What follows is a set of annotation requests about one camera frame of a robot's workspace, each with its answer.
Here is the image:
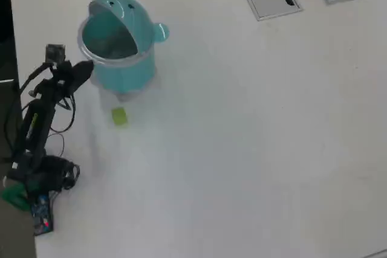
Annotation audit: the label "small wrist camera box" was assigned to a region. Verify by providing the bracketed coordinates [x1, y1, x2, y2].
[45, 44, 67, 63]

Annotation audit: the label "green table clamp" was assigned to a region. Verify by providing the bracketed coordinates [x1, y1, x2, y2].
[1, 184, 31, 210]

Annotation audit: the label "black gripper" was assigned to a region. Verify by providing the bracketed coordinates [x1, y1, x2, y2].
[51, 60, 94, 92]

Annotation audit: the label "green lego block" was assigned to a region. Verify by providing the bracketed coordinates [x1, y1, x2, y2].
[111, 106, 128, 126]

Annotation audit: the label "black camera cable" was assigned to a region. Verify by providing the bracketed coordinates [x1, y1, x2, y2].
[4, 63, 51, 162]

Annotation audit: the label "teal whale-shaped bin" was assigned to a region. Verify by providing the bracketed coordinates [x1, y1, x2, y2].
[77, 0, 171, 102]

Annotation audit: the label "thin black servo wires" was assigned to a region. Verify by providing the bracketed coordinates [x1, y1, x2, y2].
[48, 88, 76, 134]

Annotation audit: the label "blue controller circuit board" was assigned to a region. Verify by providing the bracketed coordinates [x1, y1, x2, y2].
[30, 194, 54, 236]

